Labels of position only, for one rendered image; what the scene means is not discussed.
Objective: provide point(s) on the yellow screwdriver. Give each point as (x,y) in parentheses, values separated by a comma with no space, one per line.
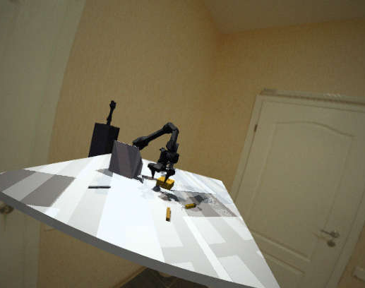
(189,206)

